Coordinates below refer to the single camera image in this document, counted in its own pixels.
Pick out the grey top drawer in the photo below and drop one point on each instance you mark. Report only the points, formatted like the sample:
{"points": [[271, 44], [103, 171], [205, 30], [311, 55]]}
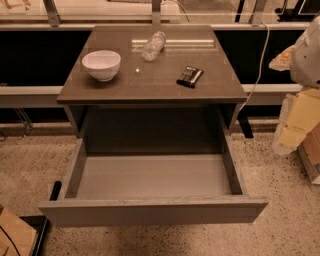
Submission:
{"points": [[162, 166]]}

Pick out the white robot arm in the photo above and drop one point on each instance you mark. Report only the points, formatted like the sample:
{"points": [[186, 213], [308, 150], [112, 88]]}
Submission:
{"points": [[300, 113]]}

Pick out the grey drawer cabinet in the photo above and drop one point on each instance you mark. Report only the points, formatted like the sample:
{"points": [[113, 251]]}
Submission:
{"points": [[150, 80]]}

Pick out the black snack packet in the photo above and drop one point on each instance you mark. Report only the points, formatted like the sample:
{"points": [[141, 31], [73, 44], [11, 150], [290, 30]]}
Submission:
{"points": [[189, 77]]}

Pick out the clear plastic bottle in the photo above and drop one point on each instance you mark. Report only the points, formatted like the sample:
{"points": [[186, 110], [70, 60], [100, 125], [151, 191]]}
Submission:
{"points": [[154, 46]]}

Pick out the white ceramic bowl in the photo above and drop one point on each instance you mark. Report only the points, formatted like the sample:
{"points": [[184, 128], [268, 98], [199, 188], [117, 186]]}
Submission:
{"points": [[102, 65]]}

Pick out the cardboard box right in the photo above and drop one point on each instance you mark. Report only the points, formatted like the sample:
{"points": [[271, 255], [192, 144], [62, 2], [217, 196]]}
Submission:
{"points": [[309, 152]]}

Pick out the cardboard box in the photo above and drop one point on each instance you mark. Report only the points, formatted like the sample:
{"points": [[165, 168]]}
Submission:
{"points": [[309, 152], [16, 236]]}

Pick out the black metal stand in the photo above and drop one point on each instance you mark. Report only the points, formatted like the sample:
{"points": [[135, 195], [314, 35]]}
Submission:
{"points": [[41, 224]]}

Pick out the cardboard box left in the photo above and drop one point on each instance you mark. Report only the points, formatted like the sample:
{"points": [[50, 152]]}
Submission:
{"points": [[16, 236]]}

